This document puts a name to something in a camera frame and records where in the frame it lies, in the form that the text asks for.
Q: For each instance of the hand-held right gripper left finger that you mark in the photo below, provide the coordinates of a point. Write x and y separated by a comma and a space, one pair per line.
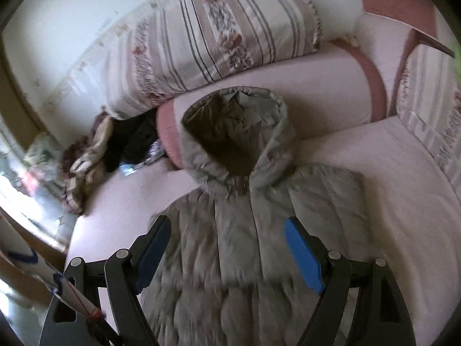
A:
153, 248

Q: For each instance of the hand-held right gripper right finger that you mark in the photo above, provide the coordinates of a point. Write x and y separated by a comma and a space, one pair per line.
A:
304, 256

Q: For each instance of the grey hooded puffer jacket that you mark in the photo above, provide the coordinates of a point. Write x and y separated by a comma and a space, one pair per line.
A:
230, 259

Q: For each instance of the pile of dark clothes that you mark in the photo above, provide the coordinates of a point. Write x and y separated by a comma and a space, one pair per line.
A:
108, 151

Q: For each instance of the white stick with red band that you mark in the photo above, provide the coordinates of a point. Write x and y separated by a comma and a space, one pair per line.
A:
43, 270

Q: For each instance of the pink bolster pillow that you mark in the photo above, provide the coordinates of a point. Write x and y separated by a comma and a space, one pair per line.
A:
317, 90

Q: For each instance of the large striped floral pillow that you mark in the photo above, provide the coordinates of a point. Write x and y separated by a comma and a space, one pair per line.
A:
201, 39

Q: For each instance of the pink headboard cushion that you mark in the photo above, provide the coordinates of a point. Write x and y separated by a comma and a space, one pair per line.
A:
399, 3

